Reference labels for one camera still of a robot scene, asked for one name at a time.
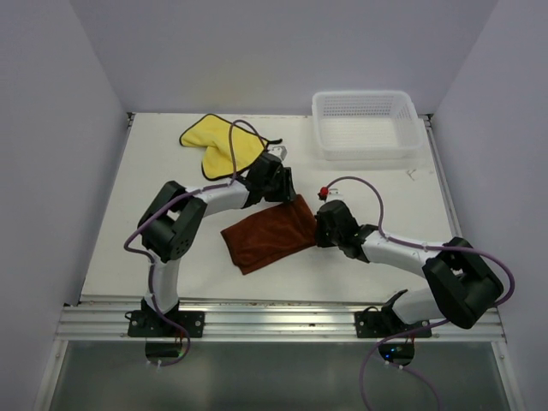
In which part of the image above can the brown microfiber towel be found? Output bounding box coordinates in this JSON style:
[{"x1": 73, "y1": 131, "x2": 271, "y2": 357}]
[{"x1": 221, "y1": 194, "x2": 316, "y2": 275}]

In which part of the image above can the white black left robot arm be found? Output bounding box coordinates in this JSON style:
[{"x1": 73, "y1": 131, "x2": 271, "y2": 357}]
[{"x1": 124, "y1": 146, "x2": 296, "y2": 337}]

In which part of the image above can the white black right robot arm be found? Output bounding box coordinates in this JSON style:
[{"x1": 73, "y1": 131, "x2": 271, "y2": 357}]
[{"x1": 315, "y1": 200, "x2": 503, "y2": 337}]

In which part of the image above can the yellow microfiber towel black trim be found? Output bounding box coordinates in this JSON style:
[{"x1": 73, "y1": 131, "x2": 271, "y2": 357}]
[{"x1": 179, "y1": 114, "x2": 283, "y2": 182}]

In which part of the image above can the white perforated plastic basket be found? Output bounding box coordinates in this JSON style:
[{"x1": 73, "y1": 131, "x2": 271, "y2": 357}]
[{"x1": 312, "y1": 90, "x2": 425, "y2": 161}]

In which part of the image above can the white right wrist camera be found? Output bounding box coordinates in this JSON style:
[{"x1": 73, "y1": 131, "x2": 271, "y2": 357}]
[{"x1": 318, "y1": 187, "x2": 343, "y2": 202}]

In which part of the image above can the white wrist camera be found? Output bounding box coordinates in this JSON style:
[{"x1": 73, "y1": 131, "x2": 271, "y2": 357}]
[
  {"x1": 318, "y1": 187, "x2": 343, "y2": 202},
  {"x1": 268, "y1": 146, "x2": 288, "y2": 161}
]

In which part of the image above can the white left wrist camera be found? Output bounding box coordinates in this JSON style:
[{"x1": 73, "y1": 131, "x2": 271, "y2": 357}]
[{"x1": 268, "y1": 146, "x2": 288, "y2": 161}]

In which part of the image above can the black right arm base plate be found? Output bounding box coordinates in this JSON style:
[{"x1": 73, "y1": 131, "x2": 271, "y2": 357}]
[{"x1": 354, "y1": 309, "x2": 432, "y2": 338}]

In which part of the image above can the aluminium table edge rail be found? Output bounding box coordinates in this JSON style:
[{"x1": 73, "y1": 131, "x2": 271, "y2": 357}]
[{"x1": 55, "y1": 302, "x2": 506, "y2": 343}]

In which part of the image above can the aluminium right side rail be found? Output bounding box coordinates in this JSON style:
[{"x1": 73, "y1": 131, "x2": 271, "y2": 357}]
[{"x1": 419, "y1": 115, "x2": 463, "y2": 237}]

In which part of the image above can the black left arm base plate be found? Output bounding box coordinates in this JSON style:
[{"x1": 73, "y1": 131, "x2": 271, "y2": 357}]
[{"x1": 124, "y1": 310, "x2": 205, "y2": 338}]

